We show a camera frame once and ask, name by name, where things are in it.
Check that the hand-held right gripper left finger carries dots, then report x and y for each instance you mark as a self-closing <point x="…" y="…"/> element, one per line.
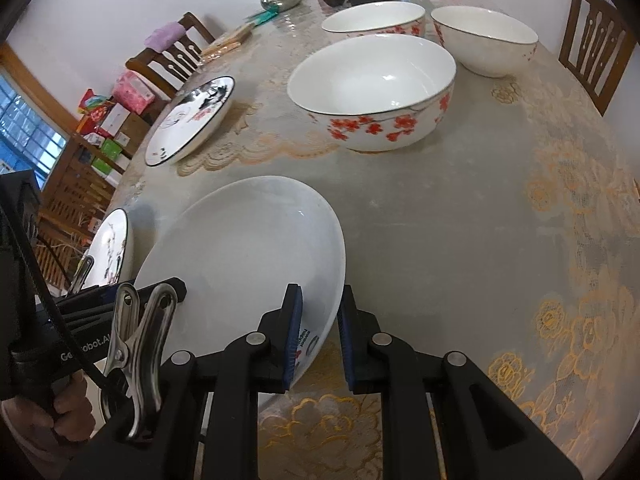
<point x="294" y="340"/>

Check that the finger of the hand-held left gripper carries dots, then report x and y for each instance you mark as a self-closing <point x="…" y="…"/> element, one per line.
<point x="177" y="290"/>

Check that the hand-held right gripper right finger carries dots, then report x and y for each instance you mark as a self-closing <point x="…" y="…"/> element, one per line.
<point x="345" y="350"/>

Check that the plain white plate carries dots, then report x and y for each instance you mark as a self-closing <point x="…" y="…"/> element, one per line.
<point x="240" y="255"/>

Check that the white bowl with thin rim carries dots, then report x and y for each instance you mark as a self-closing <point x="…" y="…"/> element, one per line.
<point x="485" y="45"/>

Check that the person's left hand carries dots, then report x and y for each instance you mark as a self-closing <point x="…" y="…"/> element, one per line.
<point x="70" y="405"/>

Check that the small metal spring clamp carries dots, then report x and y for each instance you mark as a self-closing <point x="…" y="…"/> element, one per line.
<point x="81" y="275"/>

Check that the large metal spring clamp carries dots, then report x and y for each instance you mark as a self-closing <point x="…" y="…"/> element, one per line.
<point x="142" y="350"/>

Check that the black-rimmed painted plate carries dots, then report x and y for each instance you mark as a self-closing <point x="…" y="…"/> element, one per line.
<point x="112" y="245"/>
<point x="192" y="120"/>

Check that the wooden cabinet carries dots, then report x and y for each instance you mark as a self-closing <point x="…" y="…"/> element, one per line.
<point x="75" y="190"/>

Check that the green box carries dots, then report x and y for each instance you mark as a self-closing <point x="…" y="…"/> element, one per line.
<point x="112" y="156"/>

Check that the window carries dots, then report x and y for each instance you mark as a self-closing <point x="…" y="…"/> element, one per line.
<point x="27" y="130"/>

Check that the lace floral tablecloth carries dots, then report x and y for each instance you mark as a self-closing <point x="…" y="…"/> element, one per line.
<point x="440" y="220"/>

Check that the white box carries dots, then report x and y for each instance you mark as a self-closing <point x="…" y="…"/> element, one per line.
<point x="112" y="119"/>

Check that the red snack bag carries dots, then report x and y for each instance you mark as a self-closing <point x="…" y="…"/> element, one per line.
<point x="94" y="101"/>

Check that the pink box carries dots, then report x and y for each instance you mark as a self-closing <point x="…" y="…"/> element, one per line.
<point x="132" y="91"/>

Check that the wooden chair with purple cloth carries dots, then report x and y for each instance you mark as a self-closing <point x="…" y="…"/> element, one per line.
<point x="172" y="67"/>

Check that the wooden chopsticks box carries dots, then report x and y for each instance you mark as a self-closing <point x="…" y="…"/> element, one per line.
<point x="227" y="40"/>

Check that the purple cloth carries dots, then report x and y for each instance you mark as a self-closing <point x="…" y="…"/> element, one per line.
<point x="165" y="35"/>

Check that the large red-flowered white bowl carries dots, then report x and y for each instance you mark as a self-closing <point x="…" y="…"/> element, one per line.
<point x="375" y="90"/>

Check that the green packet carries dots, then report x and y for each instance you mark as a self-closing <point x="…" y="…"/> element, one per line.
<point x="262" y="16"/>

